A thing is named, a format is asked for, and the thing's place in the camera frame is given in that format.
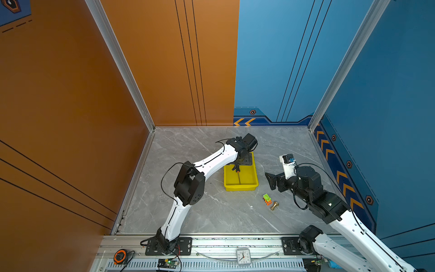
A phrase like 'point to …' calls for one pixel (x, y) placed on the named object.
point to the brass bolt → (275, 204)
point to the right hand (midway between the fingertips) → (273, 170)
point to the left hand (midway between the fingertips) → (242, 160)
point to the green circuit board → (167, 263)
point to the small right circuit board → (318, 263)
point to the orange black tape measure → (120, 256)
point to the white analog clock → (243, 256)
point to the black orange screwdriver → (238, 170)
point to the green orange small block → (267, 199)
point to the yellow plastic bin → (246, 179)
